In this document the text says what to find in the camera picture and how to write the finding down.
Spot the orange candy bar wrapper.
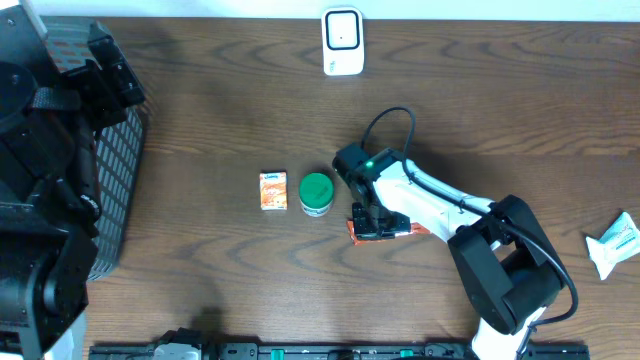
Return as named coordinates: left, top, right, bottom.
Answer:
left=346, top=220, right=430, bottom=246

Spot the green lid jar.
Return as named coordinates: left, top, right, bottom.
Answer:
left=299, top=173, right=335, bottom=217

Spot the small orange snack box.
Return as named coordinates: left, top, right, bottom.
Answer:
left=259, top=172, right=288, bottom=210

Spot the teal wipes packet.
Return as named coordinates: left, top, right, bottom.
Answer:
left=585, top=212, right=639, bottom=281

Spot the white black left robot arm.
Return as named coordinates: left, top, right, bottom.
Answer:
left=1, top=1, right=145, bottom=359

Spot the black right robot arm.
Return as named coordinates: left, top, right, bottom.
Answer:
left=332, top=144, right=575, bottom=359

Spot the white barcode scanner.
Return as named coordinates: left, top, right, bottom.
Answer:
left=321, top=7, right=365, bottom=76

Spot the grey plastic mesh basket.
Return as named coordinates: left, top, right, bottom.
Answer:
left=44, top=16, right=147, bottom=281

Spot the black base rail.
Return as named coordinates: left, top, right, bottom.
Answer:
left=88, top=327, right=591, bottom=360

